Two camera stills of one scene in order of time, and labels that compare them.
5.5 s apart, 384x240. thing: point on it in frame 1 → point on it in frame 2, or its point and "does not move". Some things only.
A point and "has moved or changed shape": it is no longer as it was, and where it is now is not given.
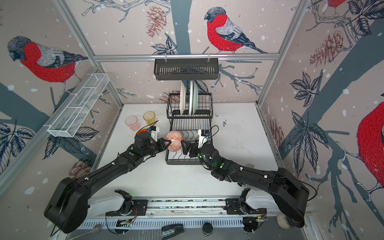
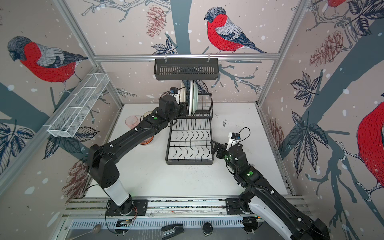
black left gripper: (160, 141) → (183, 109)
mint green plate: (195, 106) does not move
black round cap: (207, 228) does not move
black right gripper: (195, 146) → (223, 150)
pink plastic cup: (132, 121) does not move
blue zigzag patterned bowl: (176, 137) has moved or changed shape
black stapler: (171, 230) does not move
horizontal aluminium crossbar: (186, 57) does not move
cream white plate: (183, 93) does not move
